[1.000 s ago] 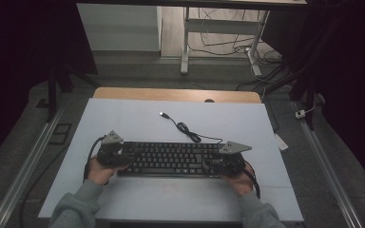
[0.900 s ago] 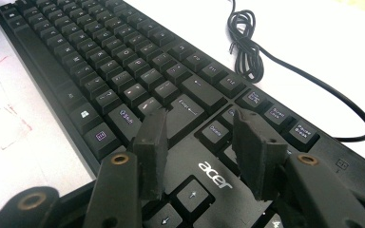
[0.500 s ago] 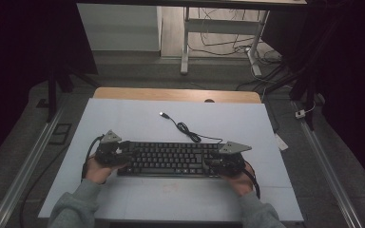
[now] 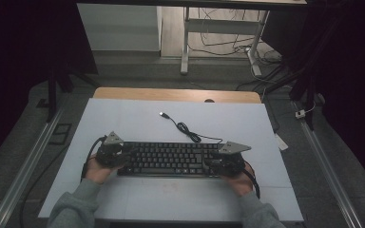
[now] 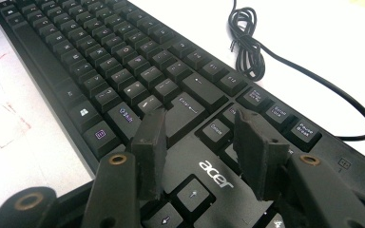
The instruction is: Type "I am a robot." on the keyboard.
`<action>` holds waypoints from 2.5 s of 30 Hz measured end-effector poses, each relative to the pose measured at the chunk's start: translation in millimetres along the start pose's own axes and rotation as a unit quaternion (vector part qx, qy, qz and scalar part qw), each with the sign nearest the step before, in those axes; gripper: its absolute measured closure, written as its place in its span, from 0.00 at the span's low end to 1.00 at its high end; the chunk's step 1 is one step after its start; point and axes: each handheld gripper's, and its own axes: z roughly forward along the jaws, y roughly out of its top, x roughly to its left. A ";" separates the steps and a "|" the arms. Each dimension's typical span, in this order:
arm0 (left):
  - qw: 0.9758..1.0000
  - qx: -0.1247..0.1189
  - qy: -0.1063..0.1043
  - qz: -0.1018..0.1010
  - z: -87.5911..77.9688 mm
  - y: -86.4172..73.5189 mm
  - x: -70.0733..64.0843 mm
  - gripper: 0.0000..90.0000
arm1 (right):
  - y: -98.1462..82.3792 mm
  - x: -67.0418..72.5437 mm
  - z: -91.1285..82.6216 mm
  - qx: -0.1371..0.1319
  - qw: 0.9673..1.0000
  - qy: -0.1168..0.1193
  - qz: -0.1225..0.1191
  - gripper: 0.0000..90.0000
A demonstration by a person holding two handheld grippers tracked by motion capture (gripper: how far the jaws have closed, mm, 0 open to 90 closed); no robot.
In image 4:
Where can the white desk frame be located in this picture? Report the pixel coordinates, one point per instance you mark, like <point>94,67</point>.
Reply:
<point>221,26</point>

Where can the white cabinet panel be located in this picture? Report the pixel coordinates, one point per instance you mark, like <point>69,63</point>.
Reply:
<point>120,28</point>

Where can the black metal stand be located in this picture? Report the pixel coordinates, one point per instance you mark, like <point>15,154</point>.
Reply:
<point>52,95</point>
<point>307,95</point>

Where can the black table grommet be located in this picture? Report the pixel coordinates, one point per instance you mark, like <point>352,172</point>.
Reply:
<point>209,101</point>

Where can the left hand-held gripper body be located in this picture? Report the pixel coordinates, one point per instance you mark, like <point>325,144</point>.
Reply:
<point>109,153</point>

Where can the black computer keyboard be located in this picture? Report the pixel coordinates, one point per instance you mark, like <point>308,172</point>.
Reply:
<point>171,158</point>

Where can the dark curtain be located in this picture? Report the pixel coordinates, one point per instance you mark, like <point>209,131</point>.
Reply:
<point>351,79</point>
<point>19,63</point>

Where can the person's right hand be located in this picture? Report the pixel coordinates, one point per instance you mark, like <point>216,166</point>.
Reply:
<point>242,185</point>

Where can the aluminium floor rail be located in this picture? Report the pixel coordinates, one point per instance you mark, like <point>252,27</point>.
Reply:
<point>329,171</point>
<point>25,171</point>

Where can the white foam board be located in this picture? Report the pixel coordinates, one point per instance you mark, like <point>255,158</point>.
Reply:
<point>123,117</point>

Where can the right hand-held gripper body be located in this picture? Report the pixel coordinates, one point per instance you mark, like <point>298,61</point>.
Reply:
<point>231,163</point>

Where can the white paper tag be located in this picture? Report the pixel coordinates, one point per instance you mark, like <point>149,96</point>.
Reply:
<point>281,142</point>

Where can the person's left hand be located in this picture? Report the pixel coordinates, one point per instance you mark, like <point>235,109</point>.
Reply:
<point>96,173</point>

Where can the small white adapter box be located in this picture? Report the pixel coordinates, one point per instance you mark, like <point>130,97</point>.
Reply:
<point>300,114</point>

